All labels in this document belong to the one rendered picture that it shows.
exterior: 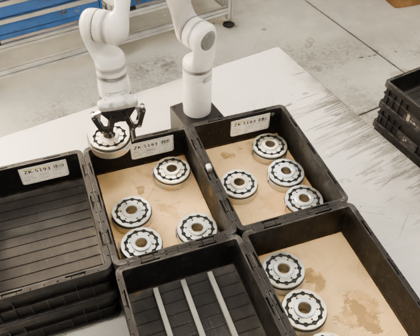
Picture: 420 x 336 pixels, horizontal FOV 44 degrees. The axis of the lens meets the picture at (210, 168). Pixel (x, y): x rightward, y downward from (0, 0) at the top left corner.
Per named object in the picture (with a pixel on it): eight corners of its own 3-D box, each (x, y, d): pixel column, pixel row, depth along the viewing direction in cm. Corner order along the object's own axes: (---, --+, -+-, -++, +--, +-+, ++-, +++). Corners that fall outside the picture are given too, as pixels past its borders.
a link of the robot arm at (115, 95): (99, 113, 118) (95, 91, 114) (93, 85, 126) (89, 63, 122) (139, 107, 120) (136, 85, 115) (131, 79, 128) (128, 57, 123)
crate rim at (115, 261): (83, 154, 143) (81, 148, 142) (187, 131, 151) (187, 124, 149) (115, 273, 118) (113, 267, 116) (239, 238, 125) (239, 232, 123)
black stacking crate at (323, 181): (189, 155, 158) (188, 126, 149) (278, 133, 165) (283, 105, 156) (237, 259, 132) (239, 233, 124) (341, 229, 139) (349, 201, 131)
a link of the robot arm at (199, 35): (221, 21, 150) (219, 70, 162) (197, 8, 154) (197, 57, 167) (197, 33, 145) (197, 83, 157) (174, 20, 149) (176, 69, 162)
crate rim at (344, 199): (187, 131, 151) (187, 124, 149) (282, 109, 158) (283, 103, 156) (239, 238, 125) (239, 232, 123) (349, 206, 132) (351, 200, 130)
